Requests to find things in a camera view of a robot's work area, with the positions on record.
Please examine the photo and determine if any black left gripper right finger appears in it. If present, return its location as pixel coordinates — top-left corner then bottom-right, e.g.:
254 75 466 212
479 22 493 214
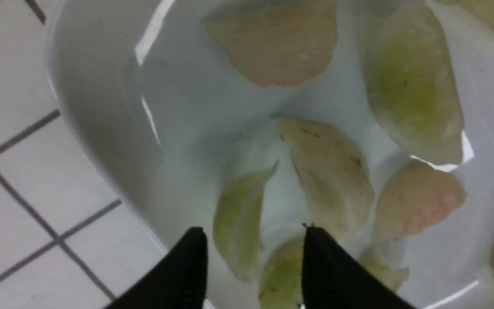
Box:
301 226 413 309

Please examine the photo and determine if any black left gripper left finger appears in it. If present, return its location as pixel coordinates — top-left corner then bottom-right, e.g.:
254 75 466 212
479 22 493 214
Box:
106 227 208 309

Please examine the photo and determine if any small dumpling plate bottom edge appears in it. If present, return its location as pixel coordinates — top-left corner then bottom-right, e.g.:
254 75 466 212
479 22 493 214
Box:
358 248 410 293

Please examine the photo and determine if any green dumpling plate bottom edge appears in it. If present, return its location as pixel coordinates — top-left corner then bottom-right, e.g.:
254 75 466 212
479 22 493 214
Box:
258 236 304 309

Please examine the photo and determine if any green dumpling plate lower left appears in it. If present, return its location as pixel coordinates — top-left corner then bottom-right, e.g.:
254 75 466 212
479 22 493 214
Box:
212 161 280 283

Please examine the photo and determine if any pale dumpling plate centre left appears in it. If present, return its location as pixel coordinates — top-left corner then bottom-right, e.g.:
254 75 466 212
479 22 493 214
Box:
276 118 375 245

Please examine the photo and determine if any pink dumpling plate bottom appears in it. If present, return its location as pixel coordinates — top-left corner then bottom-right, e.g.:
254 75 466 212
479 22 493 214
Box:
372 160 468 243

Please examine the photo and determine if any pink dumpling plate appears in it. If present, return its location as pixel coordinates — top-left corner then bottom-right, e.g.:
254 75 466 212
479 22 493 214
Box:
372 160 468 243
204 0 338 87

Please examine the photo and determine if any white square plate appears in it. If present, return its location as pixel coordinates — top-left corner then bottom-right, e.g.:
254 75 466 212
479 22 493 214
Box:
47 0 494 309

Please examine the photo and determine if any pink dumpling plate top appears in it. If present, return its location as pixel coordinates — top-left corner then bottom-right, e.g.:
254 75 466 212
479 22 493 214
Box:
204 0 338 87

